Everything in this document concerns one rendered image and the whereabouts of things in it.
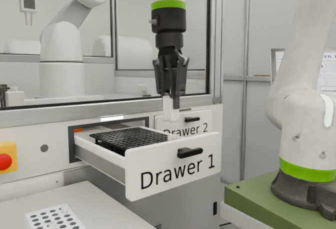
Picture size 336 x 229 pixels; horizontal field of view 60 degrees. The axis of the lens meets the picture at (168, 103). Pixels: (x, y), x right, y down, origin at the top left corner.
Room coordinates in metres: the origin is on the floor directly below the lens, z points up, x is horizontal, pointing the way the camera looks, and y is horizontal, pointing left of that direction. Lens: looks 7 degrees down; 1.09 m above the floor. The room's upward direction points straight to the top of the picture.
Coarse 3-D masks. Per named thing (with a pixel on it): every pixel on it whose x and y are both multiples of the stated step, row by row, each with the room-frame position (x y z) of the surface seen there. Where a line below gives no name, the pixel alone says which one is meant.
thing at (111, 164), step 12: (96, 132) 0.92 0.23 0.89; (84, 144) 0.80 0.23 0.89; (96, 144) 0.77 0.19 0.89; (84, 156) 0.80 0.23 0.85; (96, 156) 0.74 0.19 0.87; (108, 156) 0.69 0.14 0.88; (120, 156) 0.66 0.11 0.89; (96, 168) 0.74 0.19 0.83; (108, 168) 0.69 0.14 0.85; (120, 168) 0.64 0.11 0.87; (120, 180) 0.64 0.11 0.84
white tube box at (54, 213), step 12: (60, 204) 0.61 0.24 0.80; (36, 216) 0.57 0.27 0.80; (48, 216) 0.57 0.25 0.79; (60, 216) 0.57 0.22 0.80; (72, 216) 0.57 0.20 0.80; (36, 228) 0.52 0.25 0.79; (48, 228) 0.52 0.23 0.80; (60, 228) 0.52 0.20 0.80; (72, 228) 0.53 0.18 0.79; (84, 228) 0.52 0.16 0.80
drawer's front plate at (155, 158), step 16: (160, 144) 0.64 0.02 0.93; (176, 144) 0.66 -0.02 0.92; (192, 144) 0.70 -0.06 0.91; (208, 144) 0.73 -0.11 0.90; (128, 160) 0.58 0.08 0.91; (144, 160) 0.61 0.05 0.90; (160, 160) 0.63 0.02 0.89; (176, 160) 0.66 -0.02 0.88; (192, 160) 0.70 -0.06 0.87; (208, 160) 0.73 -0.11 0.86; (128, 176) 0.58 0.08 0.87; (144, 176) 0.61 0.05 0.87; (160, 176) 0.63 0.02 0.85; (192, 176) 0.70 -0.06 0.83; (128, 192) 0.58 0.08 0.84; (144, 192) 0.61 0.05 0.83
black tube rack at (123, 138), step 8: (128, 128) 0.95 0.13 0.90; (136, 128) 0.95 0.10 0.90; (96, 136) 0.84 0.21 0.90; (104, 136) 0.84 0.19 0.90; (112, 136) 0.83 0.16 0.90; (120, 136) 0.83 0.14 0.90; (128, 136) 0.84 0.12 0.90; (136, 136) 0.83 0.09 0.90; (144, 136) 0.83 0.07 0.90; (152, 136) 0.83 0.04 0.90; (160, 136) 0.83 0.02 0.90; (104, 144) 0.85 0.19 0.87; (112, 144) 0.75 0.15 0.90; (120, 144) 0.74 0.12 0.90; (128, 144) 0.74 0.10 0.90; (136, 144) 0.75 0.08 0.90; (120, 152) 0.77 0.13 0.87
